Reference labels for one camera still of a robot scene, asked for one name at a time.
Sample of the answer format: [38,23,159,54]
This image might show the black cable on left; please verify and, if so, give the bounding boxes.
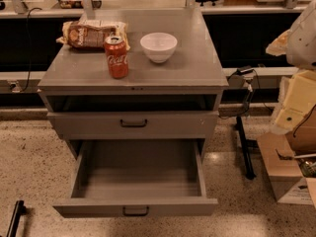
[9,6,43,93]

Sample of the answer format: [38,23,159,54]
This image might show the brown chip bag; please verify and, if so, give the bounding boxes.
[56,20,128,49]

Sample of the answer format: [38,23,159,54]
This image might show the black bar bottom left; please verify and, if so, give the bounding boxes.
[6,200,27,237]

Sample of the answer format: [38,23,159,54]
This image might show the closed grey upper drawer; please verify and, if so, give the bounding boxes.
[47,111,218,140]

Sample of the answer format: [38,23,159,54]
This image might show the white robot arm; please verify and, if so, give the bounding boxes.
[266,0,316,134]

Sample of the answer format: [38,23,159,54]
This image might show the open grey bottom drawer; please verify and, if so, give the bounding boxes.
[53,139,218,218]

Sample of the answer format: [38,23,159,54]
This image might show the grey drawer cabinet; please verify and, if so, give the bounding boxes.
[37,7,230,219]

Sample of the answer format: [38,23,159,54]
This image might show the brown cardboard box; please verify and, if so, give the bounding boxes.
[257,112,316,207]

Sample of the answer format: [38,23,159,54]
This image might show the black stand with cables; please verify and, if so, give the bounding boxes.
[228,66,259,180]

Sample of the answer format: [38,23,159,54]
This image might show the white ceramic bowl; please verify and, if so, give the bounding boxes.
[140,33,178,63]

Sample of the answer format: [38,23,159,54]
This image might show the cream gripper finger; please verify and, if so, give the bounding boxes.
[266,30,290,56]
[271,70,316,135]

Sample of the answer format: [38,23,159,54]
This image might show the red coke can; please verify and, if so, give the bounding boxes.
[104,36,128,79]

